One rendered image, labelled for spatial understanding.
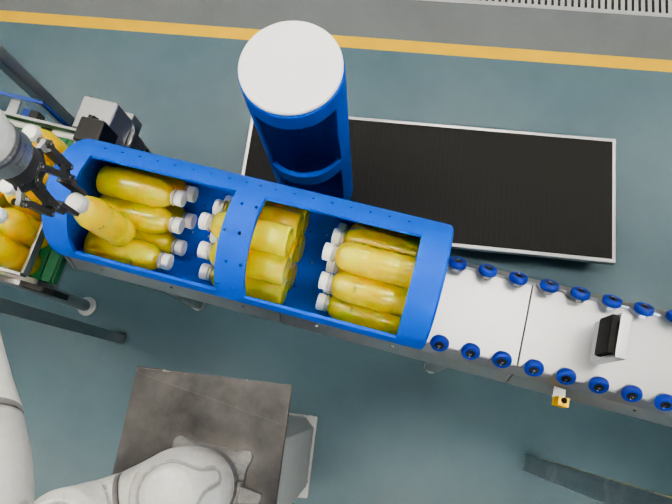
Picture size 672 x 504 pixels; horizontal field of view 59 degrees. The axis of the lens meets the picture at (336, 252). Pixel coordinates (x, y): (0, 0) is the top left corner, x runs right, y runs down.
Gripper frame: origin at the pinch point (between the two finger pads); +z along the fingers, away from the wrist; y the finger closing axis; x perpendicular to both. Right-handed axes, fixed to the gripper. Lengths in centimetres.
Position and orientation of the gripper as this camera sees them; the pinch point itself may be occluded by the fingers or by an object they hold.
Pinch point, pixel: (68, 197)
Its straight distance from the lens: 129.4
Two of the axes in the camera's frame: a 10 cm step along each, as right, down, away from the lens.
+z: 0.5, 2.5, 9.7
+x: -9.6, -2.4, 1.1
